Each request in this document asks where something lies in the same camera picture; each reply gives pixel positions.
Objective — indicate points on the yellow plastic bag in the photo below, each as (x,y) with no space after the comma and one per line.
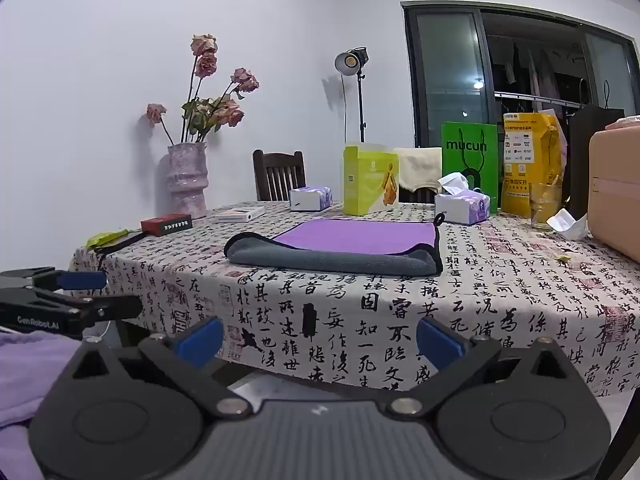
(530,155)

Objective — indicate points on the dark framed sliding glass door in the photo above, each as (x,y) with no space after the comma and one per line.
(445,70)

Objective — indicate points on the green paper bag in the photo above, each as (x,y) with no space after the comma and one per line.
(467,160)

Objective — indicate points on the dried pink roses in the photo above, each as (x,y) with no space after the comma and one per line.
(207,110)

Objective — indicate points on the pink speckled vase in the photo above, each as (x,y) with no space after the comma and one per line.
(186,180)

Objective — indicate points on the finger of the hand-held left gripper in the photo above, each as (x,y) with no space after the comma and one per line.
(112,307)
(82,280)

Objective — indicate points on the purple and grey towel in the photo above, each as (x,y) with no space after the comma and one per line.
(325,260)

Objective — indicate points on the pink hard case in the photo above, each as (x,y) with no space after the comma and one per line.
(617,195)

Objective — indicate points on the red and black box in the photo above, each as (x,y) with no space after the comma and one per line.
(166,224)

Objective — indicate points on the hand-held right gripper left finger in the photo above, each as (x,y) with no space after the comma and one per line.
(199,342)

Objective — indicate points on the white paper slip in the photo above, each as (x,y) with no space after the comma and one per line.
(570,222)

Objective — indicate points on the purple white tissue pack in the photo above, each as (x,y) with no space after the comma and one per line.
(310,198)
(462,207)

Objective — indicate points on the purple cloth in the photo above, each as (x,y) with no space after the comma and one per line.
(30,375)

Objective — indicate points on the calligraphy printed tablecloth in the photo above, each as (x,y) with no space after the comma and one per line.
(450,290)

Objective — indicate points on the dark wooden chair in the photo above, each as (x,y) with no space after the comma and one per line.
(279,172)

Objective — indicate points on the light green cardboard box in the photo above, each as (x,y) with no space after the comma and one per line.
(367,180)

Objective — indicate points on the green packet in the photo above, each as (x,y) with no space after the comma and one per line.
(106,238)

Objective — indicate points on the flat white box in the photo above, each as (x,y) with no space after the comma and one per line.
(241,213)

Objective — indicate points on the clear drinking glass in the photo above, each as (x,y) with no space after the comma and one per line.
(544,210)

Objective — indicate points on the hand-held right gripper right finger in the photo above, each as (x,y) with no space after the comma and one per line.
(439,342)

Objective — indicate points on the beige towel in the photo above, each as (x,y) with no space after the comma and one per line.
(417,167)

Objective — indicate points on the studio light on stand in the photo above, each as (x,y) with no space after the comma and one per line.
(351,62)

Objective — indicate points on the black paper bag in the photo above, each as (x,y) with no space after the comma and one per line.
(582,150)

